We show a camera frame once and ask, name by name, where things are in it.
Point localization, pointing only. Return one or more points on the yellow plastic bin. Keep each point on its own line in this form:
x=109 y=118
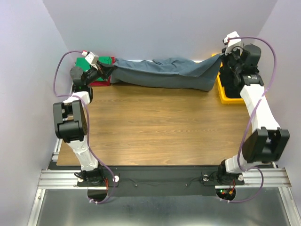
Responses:
x=223 y=98

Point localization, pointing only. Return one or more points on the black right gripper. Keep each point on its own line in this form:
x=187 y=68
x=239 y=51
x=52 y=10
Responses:
x=225 y=57

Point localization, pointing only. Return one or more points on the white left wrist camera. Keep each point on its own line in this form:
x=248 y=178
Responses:
x=91 y=58

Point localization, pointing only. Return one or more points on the folded red t-shirt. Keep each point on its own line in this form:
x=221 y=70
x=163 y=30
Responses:
x=100 y=82

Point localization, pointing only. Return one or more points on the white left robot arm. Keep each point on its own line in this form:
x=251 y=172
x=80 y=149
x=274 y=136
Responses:
x=71 y=122

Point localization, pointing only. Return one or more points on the blue-grey t-shirt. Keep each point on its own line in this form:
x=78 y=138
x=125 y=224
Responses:
x=174 y=73

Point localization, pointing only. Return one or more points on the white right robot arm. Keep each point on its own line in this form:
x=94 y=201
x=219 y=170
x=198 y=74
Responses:
x=267 y=140

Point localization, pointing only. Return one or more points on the small electronics board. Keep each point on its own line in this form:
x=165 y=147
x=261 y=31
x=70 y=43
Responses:
x=228 y=194

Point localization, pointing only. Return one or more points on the folded green t-shirt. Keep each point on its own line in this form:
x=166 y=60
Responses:
x=84 y=65

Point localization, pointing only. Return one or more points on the aluminium extrusion rail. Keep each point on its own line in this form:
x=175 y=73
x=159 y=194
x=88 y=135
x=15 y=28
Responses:
x=272 y=177

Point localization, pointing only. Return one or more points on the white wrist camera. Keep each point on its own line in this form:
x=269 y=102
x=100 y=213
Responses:
x=91 y=58
x=231 y=41

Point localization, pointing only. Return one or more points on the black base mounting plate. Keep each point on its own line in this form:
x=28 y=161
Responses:
x=135 y=181

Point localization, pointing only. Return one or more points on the black crumpled t-shirt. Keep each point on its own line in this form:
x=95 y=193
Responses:
x=227 y=81

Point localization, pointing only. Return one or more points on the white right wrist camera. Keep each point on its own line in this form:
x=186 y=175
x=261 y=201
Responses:
x=231 y=41

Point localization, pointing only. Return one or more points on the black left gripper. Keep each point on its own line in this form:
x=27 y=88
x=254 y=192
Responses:
x=105 y=70

